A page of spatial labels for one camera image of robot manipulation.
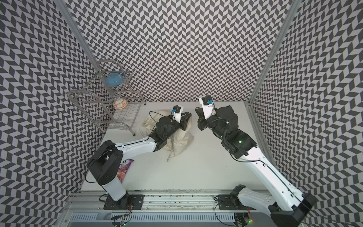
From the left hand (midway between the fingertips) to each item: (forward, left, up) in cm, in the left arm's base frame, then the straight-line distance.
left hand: (188, 115), depth 83 cm
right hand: (-11, -4, +15) cm, 19 cm away
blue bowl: (+29, +52, +5) cm, 59 cm away
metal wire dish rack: (+19, +66, -9) cm, 69 cm away
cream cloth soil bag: (-13, +7, -12) cm, 19 cm away
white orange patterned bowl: (+23, +53, -13) cm, 59 cm away
